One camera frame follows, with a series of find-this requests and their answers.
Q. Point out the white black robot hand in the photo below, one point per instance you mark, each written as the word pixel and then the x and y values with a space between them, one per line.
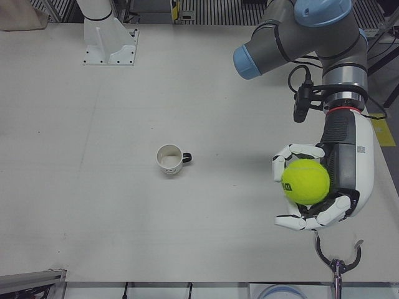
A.
pixel 363 162

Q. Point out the yellow tennis ball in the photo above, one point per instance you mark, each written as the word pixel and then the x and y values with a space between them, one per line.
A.
pixel 307 182

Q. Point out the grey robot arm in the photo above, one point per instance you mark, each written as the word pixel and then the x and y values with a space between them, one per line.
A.
pixel 311 37

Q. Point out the yellow paper sheet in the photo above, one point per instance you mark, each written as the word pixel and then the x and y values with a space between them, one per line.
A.
pixel 385 134

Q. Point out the black tripod stand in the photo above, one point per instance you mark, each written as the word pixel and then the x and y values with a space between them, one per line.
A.
pixel 392 90

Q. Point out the metal claw grabber tool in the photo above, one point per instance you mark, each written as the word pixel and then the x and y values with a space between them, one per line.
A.
pixel 338 268

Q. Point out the blue rimmed clear container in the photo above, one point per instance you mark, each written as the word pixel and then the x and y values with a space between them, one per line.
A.
pixel 280 287

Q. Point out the beige cloth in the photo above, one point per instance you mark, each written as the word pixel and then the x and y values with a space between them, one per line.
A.
pixel 18 15

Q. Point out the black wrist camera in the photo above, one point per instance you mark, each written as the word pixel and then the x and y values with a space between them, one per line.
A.
pixel 301 106

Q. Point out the yellow black post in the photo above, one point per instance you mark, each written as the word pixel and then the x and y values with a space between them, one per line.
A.
pixel 175 9

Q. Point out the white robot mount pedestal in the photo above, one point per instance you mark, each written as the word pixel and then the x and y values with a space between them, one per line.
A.
pixel 103 37

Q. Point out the aluminium frame profile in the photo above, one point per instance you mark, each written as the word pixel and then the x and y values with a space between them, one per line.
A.
pixel 31 275

